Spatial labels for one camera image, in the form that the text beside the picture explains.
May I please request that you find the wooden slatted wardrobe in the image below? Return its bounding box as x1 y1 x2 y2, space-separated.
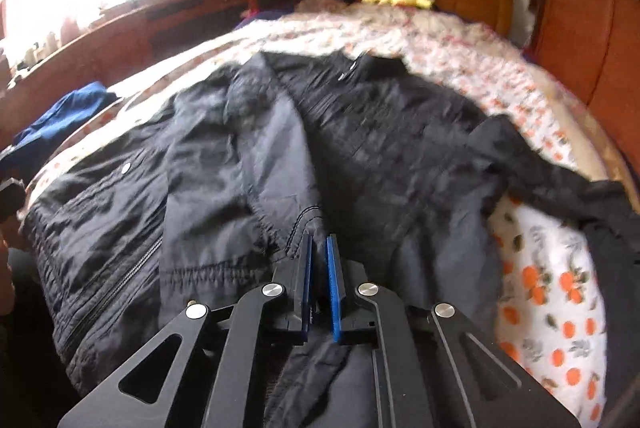
529 0 640 189

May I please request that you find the blue cloth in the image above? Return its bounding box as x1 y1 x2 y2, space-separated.
0 82 122 179

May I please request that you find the crumpled floral quilt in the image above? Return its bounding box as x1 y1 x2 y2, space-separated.
295 0 501 36

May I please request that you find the orange print bedsheet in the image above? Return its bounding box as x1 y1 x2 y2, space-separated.
22 6 631 414

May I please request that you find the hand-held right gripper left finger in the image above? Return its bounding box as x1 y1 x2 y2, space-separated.
57 231 321 428

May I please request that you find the black jacket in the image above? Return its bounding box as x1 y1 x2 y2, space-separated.
20 49 640 428

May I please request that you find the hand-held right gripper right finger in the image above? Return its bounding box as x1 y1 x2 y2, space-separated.
325 233 583 428

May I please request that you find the wooden desk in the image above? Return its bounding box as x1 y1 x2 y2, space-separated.
0 0 252 129

